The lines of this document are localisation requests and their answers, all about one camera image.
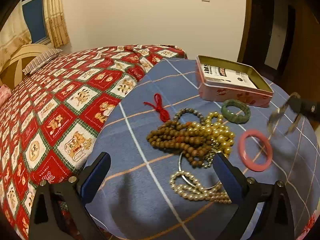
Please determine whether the printed paper in tin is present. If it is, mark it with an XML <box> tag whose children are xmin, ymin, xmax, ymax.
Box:
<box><xmin>201</xmin><ymin>64</ymin><xmax>257</xmax><ymax>88</ymax></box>

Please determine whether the pink pillow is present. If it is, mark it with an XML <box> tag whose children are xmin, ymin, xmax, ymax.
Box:
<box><xmin>0</xmin><ymin>85</ymin><xmax>12</xmax><ymax>106</ymax></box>

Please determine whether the brown door frame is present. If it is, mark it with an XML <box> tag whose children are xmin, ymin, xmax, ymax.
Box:
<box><xmin>237</xmin><ymin>0</ymin><xmax>252</xmax><ymax>62</ymax></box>

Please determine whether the brown wooden door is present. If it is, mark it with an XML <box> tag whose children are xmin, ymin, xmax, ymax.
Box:
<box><xmin>281</xmin><ymin>0</ymin><xmax>319</xmax><ymax>101</ymax></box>

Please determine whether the brown wooden bead necklace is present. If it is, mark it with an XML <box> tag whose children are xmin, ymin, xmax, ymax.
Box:
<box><xmin>146</xmin><ymin>120</ymin><xmax>213</xmax><ymax>169</ymax></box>

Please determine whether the pink bangle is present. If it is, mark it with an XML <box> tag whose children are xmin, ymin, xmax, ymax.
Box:
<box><xmin>238</xmin><ymin>129</ymin><xmax>273</xmax><ymax>172</ymax></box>

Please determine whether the gold pearl necklace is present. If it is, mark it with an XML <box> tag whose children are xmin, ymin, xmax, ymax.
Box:
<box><xmin>187</xmin><ymin>111</ymin><xmax>236</xmax><ymax>156</ymax></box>

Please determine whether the red tassel pendant cord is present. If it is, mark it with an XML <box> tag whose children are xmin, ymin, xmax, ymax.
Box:
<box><xmin>143</xmin><ymin>93</ymin><xmax>171</xmax><ymax>123</ymax></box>

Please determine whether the pink metal tin box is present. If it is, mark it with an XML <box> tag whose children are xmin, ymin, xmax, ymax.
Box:
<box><xmin>195</xmin><ymin>55</ymin><xmax>273</xmax><ymax>108</ymax></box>

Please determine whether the beige left curtain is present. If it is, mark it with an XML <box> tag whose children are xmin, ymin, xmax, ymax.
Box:
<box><xmin>0</xmin><ymin>0</ymin><xmax>32</xmax><ymax>70</ymax></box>

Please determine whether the beige patterned curtain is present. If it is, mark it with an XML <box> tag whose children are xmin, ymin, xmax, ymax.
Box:
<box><xmin>43</xmin><ymin>0</ymin><xmax>70</xmax><ymax>48</ymax></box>

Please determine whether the striped pillow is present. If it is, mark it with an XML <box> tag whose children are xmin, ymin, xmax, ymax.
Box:
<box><xmin>22</xmin><ymin>48</ymin><xmax>63</xmax><ymax>75</ymax></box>

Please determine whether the green jade bangle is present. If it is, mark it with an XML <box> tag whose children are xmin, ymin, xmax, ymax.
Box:
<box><xmin>221</xmin><ymin>99</ymin><xmax>251</xmax><ymax>124</ymax></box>

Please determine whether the window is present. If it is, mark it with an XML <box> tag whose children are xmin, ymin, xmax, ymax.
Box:
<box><xmin>22</xmin><ymin>0</ymin><xmax>50</xmax><ymax>45</ymax></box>

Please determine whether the blue plaid tablecloth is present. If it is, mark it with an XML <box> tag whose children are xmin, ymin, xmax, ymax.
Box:
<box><xmin>87</xmin><ymin>60</ymin><xmax>319</xmax><ymax>239</ymax></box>

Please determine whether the grey stone bead bracelet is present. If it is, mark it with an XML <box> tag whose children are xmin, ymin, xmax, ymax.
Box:
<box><xmin>172</xmin><ymin>107</ymin><xmax>206</xmax><ymax>126</ymax></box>

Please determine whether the cream wooden headboard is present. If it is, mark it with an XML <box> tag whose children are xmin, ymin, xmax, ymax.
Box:
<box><xmin>1</xmin><ymin>43</ymin><xmax>50</xmax><ymax>90</ymax></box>

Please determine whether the thin silver bangle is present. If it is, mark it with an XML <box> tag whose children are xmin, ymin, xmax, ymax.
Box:
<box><xmin>178</xmin><ymin>154</ymin><xmax>222</xmax><ymax>190</ymax></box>

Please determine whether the red patchwork bedspread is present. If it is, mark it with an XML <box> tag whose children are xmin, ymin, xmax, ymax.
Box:
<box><xmin>1</xmin><ymin>44</ymin><xmax>186</xmax><ymax>239</ymax></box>

